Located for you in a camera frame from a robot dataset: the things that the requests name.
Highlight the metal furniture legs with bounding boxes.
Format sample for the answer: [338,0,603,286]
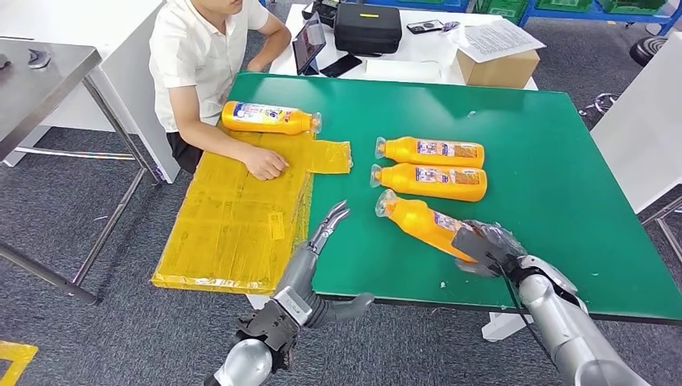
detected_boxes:
[642,197,682,262]

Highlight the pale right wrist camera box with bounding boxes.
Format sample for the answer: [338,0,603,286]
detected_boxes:
[451,228,507,266]

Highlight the orange detergent bottle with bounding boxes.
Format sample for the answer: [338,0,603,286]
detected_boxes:
[369,162,488,203]
[374,189,478,264]
[374,136,486,170]
[220,101,323,136]

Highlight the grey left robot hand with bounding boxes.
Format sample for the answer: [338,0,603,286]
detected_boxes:
[274,199,376,330]

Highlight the smartphone in dark case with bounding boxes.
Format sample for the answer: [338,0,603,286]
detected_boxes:
[405,19,445,35]

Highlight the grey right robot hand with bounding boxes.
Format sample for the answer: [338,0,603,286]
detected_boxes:
[462,219,529,263]

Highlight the person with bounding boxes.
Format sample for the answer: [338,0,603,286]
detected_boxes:
[148,0,293,183]

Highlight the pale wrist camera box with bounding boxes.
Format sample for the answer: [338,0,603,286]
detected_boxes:
[451,228,507,266]
[236,287,314,368]

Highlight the brown cardboard box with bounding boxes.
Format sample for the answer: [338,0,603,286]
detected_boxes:
[455,48,540,89]

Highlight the black device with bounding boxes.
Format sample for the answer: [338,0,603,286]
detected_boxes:
[302,0,342,27]

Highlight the black smartphone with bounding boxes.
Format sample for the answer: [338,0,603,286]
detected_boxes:
[319,53,364,79]

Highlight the green plastic crate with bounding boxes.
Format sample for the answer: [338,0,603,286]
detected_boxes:
[474,0,531,17]
[599,0,670,16]
[535,0,595,13]

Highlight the black round stool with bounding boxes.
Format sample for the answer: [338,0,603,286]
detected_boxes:
[629,35,670,68]

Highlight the black carry case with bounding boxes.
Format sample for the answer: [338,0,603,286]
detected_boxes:
[334,2,403,57]

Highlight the blue shelf frame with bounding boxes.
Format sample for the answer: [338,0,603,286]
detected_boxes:
[362,0,682,37]

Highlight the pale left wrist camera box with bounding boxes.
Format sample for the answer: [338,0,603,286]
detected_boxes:
[236,287,314,368]

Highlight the white board panel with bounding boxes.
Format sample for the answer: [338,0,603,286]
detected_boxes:
[590,31,682,214]

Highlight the printed paper sheet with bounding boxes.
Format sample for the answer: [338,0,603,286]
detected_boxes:
[450,18,547,64]

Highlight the steel table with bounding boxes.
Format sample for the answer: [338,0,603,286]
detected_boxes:
[0,37,161,306]

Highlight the person's right hand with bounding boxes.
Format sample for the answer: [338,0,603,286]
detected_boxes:
[242,146,290,181]

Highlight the black tablet on stand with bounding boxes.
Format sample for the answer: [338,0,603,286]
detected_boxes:
[291,11,327,76]

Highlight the yellow taped cardboard mat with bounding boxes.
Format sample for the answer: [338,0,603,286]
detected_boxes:
[150,119,354,296]

